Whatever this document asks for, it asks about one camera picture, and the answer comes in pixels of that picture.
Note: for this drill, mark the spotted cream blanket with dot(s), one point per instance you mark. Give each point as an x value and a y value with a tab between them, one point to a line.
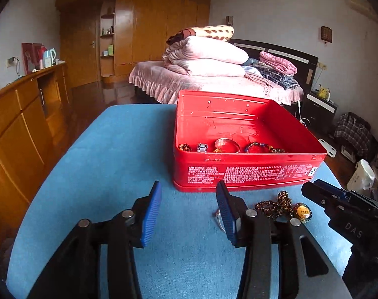
213	32

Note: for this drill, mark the wooden wardrobe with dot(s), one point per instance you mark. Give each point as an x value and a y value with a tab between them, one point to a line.
145	31

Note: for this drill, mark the small dark wall lamp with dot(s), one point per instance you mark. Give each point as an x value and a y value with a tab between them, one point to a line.
229	20

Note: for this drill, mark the bed with pink sheet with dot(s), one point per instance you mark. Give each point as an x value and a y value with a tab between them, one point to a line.
207	84

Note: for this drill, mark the red tin box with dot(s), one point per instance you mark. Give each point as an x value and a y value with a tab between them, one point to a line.
238	174

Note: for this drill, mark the white bin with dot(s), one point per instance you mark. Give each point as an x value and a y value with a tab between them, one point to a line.
361	176

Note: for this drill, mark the wooden sideboard cabinet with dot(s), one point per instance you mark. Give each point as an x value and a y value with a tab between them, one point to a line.
17	130

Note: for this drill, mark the silver bangle with gold charm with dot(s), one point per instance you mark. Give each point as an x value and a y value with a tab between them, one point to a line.
216	215

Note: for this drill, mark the wall socket with plug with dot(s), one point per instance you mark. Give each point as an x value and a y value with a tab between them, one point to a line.
12	61

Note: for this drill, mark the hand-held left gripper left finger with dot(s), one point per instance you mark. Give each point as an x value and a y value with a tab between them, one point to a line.
150	218

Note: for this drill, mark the red gift box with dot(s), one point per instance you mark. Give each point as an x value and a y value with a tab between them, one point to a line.
30	57

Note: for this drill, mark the light blue kettle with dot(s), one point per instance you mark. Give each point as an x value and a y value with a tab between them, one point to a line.
49	58

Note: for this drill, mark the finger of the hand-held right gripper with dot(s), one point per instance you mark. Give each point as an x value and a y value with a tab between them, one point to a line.
316	194
344	194

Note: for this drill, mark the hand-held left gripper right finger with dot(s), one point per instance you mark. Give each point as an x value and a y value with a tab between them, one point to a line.
226	215

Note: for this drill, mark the silver wristwatch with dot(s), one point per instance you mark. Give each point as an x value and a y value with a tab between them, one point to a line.
202	147

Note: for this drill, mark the bedside wall socket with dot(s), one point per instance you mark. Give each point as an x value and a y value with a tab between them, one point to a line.
322	65

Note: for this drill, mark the black nightstand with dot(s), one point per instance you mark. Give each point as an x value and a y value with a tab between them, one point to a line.
319	110

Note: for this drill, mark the plain silver bangle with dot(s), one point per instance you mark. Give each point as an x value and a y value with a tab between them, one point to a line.
221	143

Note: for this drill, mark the folded plaid clothes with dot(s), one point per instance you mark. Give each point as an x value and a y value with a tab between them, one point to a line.
282	79

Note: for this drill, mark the brown wall lamp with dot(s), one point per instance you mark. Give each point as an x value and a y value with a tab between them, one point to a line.
326	33

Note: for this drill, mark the folded pink quilt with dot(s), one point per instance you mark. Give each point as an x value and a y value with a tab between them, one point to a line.
207	53

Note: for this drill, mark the yellow plush toy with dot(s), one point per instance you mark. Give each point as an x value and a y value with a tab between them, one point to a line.
322	91

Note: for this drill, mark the folded pink clothes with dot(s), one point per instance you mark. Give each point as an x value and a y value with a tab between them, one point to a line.
277	62

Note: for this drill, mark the plaid bag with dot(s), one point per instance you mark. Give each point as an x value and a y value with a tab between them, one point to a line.
352	134

